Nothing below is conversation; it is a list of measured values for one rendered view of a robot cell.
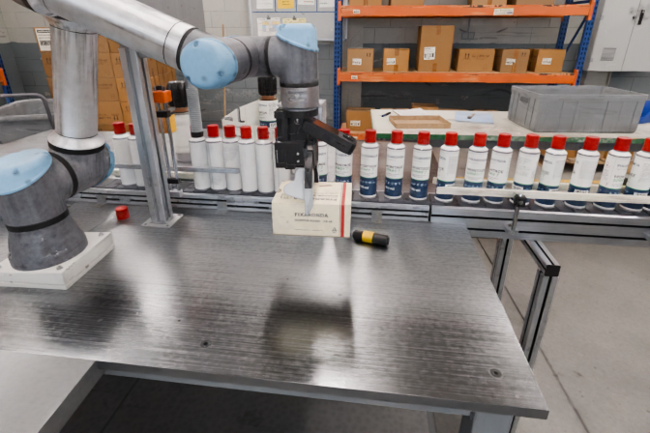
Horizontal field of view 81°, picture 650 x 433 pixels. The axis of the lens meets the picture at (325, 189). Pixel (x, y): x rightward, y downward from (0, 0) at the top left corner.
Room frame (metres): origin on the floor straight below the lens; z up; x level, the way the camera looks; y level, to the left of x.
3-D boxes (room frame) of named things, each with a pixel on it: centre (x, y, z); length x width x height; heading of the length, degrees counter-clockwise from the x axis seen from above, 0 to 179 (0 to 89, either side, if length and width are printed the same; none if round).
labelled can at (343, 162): (1.09, -0.06, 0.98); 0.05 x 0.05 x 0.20
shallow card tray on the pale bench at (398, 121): (2.41, -0.59, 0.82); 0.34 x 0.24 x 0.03; 91
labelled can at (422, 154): (1.06, -0.28, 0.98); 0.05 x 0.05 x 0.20
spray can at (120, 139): (1.18, 0.64, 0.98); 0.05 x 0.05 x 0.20
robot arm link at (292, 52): (0.76, 0.05, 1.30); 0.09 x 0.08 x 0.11; 77
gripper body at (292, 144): (0.76, 0.05, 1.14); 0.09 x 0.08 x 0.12; 85
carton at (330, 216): (0.76, 0.02, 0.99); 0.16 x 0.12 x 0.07; 85
